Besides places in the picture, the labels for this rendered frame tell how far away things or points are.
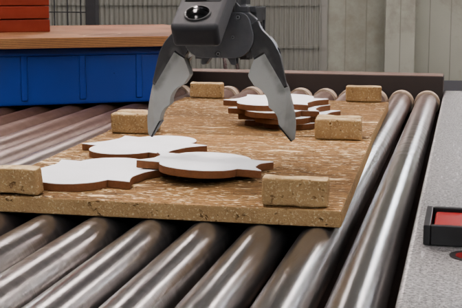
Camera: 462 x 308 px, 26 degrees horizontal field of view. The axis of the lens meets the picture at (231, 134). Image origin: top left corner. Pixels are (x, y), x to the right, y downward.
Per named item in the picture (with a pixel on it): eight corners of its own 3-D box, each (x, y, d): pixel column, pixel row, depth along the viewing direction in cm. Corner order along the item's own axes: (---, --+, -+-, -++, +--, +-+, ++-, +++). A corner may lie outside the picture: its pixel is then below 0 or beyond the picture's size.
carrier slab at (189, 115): (388, 111, 167) (388, 101, 166) (370, 150, 127) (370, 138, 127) (185, 106, 174) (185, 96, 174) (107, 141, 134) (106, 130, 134)
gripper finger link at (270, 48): (300, 77, 101) (251, 6, 101) (298, 78, 100) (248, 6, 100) (262, 103, 102) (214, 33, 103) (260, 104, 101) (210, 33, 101)
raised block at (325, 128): (362, 139, 126) (363, 117, 126) (361, 141, 125) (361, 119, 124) (315, 137, 127) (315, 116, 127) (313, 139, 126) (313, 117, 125)
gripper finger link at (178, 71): (163, 131, 110) (212, 64, 107) (148, 138, 104) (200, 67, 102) (141, 114, 110) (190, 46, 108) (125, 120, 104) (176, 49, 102)
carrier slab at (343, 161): (371, 151, 126) (371, 139, 126) (341, 228, 87) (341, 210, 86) (106, 143, 133) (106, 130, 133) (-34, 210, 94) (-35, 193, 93)
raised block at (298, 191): (329, 205, 88) (330, 174, 88) (327, 210, 87) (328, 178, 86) (264, 203, 90) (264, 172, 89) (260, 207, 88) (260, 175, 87)
